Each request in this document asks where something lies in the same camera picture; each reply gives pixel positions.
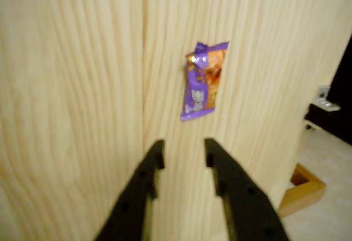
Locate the wooden frame piece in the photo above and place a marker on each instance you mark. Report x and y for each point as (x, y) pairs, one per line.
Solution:
(308, 194)

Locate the white metal mounting bracket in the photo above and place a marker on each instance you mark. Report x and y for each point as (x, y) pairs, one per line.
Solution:
(327, 106)

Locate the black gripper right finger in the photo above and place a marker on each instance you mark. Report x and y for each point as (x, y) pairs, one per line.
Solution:
(247, 213)

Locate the purple orange candy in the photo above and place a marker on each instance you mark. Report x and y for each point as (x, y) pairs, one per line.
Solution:
(198, 95)

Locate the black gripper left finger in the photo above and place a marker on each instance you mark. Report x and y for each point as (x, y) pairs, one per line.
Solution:
(132, 205)

